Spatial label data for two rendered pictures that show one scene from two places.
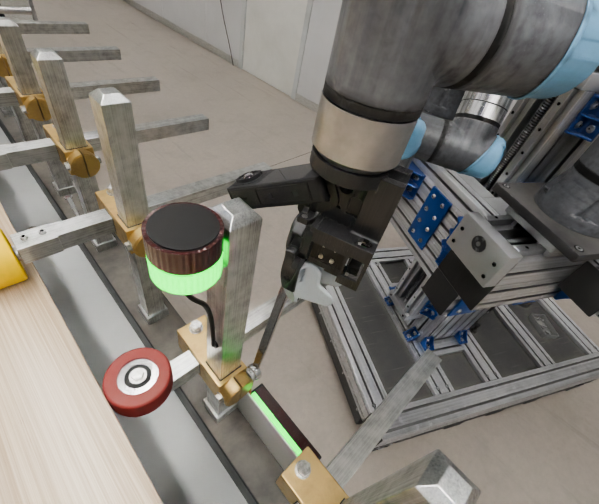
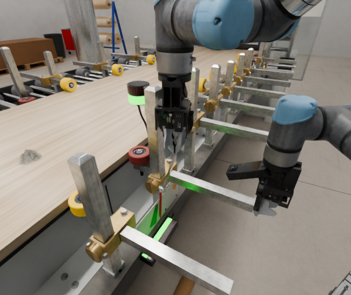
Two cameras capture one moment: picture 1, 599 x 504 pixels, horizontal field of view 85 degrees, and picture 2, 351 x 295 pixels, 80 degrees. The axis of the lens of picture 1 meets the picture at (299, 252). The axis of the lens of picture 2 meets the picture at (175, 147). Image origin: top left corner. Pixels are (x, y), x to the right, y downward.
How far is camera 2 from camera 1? 0.52 m
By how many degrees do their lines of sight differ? 63
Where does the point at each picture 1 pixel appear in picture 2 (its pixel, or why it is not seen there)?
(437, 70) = (165, 32)
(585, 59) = (203, 20)
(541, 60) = (187, 24)
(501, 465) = not seen: outside the picture
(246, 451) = not seen: hidden behind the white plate
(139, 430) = (146, 198)
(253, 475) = not seen: hidden behind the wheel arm
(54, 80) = (213, 74)
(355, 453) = (137, 237)
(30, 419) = (121, 141)
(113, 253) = (205, 150)
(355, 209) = (167, 95)
